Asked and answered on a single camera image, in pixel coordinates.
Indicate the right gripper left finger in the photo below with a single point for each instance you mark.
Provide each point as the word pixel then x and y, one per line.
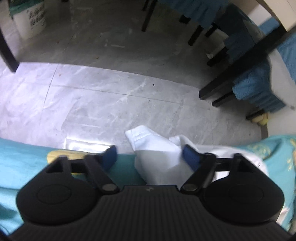
pixel 96 166

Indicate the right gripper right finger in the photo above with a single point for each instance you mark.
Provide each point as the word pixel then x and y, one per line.
pixel 203 165

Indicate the white t-shirt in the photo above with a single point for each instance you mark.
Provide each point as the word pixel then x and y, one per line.
pixel 240 193

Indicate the teal patterned bed sheet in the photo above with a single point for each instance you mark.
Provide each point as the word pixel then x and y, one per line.
pixel 21 162

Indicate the blue covered chair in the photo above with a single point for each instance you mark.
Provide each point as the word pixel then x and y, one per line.
pixel 252 57

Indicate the white bucket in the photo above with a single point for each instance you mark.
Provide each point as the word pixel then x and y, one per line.
pixel 29 17

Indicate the white desk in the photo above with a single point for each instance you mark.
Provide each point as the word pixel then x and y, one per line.
pixel 282 10

